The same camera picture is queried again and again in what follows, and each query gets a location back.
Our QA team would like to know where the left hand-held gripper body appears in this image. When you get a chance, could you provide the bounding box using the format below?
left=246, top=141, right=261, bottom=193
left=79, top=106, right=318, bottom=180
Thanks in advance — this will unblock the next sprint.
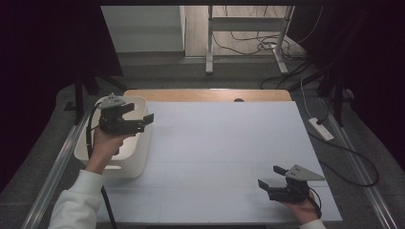
left=96, top=93, right=146, bottom=136

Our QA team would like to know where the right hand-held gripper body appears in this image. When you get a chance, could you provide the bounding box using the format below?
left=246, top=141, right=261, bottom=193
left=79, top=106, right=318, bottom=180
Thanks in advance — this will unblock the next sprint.
left=267, top=163, right=326, bottom=204

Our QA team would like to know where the white plastic storage bin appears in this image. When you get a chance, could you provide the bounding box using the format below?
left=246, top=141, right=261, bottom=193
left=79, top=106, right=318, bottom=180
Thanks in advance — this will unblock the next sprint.
left=74, top=95, right=154, bottom=179

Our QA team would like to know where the person's right hand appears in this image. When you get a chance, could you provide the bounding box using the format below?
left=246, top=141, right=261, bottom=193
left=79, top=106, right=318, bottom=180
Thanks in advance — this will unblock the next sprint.
left=281, top=193, right=323, bottom=226

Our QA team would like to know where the person's left hand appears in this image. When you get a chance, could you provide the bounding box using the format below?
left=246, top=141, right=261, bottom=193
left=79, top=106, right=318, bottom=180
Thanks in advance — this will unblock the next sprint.
left=83, top=126, right=137, bottom=176

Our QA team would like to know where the black metal stand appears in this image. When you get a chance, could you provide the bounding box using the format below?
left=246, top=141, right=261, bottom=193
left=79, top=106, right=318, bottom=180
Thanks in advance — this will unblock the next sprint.
left=315, top=61, right=355, bottom=128
left=64, top=61, right=129, bottom=126

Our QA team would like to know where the white power strip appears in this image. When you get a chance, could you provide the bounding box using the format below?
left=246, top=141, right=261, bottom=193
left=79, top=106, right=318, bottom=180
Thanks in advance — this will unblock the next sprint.
left=308, top=116, right=335, bottom=142

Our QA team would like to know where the white board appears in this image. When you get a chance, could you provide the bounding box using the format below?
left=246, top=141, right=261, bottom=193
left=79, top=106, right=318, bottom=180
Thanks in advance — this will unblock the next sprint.
left=95, top=100, right=344, bottom=223

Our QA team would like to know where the wooden table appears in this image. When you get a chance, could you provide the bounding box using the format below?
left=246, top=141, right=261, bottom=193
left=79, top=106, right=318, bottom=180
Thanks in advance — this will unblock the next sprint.
left=122, top=89, right=293, bottom=103

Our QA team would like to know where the white cabinet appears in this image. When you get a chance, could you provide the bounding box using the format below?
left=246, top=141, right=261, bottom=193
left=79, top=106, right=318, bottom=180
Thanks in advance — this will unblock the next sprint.
left=100, top=5, right=186, bottom=53

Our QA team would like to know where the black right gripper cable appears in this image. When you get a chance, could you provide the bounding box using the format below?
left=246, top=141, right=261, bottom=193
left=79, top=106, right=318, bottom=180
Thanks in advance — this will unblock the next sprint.
left=308, top=186, right=323, bottom=219

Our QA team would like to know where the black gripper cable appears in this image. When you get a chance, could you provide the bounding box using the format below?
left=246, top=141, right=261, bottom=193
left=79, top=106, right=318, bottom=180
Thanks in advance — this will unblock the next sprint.
left=84, top=102, right=118, bottom=229
left=308, top=186, right=323, bottom=219

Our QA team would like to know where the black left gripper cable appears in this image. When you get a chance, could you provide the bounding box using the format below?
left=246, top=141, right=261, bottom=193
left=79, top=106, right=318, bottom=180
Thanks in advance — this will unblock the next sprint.
left=84, top=102, right=118, bottom=229

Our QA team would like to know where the thin white cable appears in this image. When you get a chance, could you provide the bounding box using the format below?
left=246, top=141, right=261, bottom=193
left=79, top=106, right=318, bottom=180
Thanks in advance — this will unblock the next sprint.
left=299, top=84, right=313, bottom=120

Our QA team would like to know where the metal floor rail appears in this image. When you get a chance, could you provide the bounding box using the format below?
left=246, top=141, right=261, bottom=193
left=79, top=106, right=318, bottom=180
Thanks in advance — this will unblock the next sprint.
left=319, top=97, right=396, bottom=229
left=20, top=106, right=94, bottom=229

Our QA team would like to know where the black looped floor cable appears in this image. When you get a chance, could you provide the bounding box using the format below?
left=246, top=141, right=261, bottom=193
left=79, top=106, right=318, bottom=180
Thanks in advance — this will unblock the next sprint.
left=308, top=130, right=381, bottom=188

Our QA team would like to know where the tangle of black floor cables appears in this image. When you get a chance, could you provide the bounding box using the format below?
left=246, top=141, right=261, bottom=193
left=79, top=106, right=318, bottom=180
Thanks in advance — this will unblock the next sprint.
left=212, top=5, right=329, bottom=91

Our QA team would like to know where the white metal stand frame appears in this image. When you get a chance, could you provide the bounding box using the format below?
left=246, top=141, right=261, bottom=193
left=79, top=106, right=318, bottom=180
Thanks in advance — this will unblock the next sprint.
left=204, top=5, right=296, bottom=76

